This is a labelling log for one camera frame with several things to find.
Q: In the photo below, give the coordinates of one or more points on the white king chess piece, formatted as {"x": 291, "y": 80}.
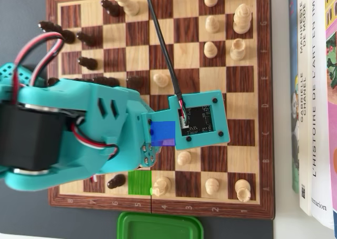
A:
{"x": 242, "y": 18}

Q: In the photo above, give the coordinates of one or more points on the dark rook chess piece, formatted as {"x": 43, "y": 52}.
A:
{"x": 52, "y": 81}

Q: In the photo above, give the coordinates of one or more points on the dark bishop chess piece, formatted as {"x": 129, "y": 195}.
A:
{"x": 106, "y": 81}

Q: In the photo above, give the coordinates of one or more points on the white rook chess piece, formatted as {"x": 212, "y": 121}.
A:
{"x": 242, "y": 189}
{"x": 237, "y": 50}

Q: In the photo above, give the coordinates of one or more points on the white knight chess piece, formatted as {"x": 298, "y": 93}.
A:
{"x": 162, "y": 185}

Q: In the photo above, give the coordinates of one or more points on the white Gabrielle Chanel book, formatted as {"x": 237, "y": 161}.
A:
{"x": 304, "y": 144}

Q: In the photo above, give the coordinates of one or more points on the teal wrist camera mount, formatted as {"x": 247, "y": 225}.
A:
{"x": 200, "y": 98}

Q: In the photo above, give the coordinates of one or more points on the dark king chess piece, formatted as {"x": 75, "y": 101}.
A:
{"x": 48, "y": 27}

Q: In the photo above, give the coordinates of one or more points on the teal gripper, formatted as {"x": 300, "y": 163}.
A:
{"x": 149, "y": 155}

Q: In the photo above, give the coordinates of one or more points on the wooden folding chessboard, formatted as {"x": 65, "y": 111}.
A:
{"x": 187, "y": 54}

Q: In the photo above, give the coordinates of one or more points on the white art history book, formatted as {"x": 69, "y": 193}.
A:
{"x": 321, "y": 118}

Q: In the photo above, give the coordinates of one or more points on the dark pawn chess piece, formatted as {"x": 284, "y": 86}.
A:
{"x": 87, "y": 39}
{"x": 89, "y": 63}
{"x": 111, "y": 8}
{"x": 117, "y": 181}
{"x": 135, "y": 81}

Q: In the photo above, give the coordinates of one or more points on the green plastic tray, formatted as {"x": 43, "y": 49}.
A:
{"x": 158, "y": 228}

